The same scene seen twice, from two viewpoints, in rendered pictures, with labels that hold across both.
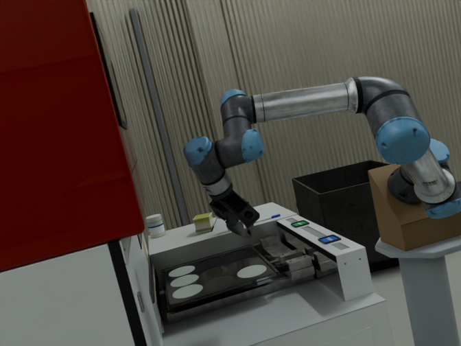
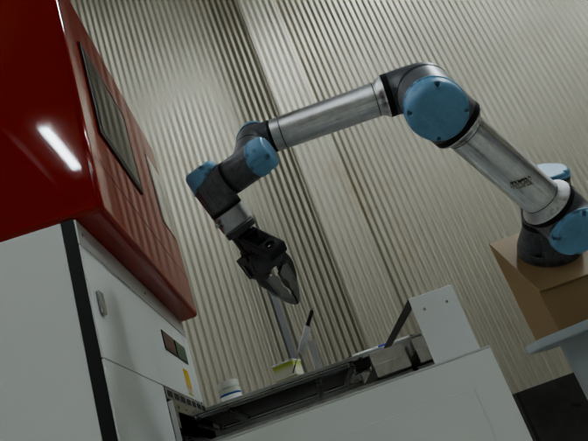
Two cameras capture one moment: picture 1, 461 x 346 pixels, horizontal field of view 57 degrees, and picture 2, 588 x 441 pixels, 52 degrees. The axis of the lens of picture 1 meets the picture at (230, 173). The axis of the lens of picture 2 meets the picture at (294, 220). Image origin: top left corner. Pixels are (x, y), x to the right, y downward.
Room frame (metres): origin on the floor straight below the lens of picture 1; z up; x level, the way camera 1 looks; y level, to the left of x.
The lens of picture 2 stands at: (-0.05, -0.20, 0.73)
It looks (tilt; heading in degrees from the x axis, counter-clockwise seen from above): 22 degrees up; 6
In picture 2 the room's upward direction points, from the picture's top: 20 degrees counter-clockwise
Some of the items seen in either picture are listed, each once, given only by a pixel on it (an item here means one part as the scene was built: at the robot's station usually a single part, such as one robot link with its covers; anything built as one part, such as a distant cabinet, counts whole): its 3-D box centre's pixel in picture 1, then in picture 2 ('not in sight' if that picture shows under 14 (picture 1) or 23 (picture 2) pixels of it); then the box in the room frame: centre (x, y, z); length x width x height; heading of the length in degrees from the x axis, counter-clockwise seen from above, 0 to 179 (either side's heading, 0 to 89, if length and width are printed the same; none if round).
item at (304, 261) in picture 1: (298, 262); (387, 354); (1.34, -0.15, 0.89); 0.08 x 0.03 x 0.03; 100
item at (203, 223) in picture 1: (204, 223); (289, 373); (1.78, 0.16, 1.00); 0.07 x 0.07 x 0.07; 81
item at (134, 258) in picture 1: (142, 274); (158, 368); (1.20, 0.32, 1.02); 0.81 x 0.03 x 0.40; 10
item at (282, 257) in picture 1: (290, 256); not in sight; (1.42, -0.14, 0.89); 0.08 x 0.03 x 0.03; 100
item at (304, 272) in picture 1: (285, 258); (385, 376); (1.50, -0.12, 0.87); 0.36 x 0.08 x 0.03; 10
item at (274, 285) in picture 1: (242, 295); (310, 411); (1.32, 0.05, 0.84); 0.50 x 0.02 x 0.03; 100
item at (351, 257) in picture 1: (317, 250); (423, 348); (1.43, -0.24, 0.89); 0.55 x 0.09 x 0.14; 10
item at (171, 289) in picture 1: (214, 272); (279, 398); (1.43, 0.13, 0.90); 0.34 x 0.34 x 0.01; 10
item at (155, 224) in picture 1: (156, 226); (231, 395); (1.89, 0.39, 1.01); 0.07 x 0.07 x 0.10
